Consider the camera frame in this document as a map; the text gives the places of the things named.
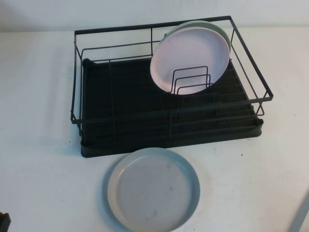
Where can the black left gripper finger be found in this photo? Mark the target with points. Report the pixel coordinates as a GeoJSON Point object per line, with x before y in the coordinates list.
{"type": "Point", "coordinates": [6, 223]}
{"type": "Point", "coordinates": [1, 223]}

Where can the light blue round plate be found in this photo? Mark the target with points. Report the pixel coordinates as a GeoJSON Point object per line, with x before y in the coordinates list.
{"type": "Point", "coordinates": [152, 191]}

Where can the pink round plate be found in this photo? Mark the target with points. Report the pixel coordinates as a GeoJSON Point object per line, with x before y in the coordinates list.
{"type": "Point", "coordinates": [193, 53]}

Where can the light green round plate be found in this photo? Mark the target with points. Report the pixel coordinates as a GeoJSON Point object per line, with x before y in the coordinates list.
{"type": "Point", "coordinates": [213, 25]}

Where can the black plastic drip tray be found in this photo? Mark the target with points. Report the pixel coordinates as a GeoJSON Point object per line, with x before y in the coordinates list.
{"type": "Point", "coordinates": [125, 84]}

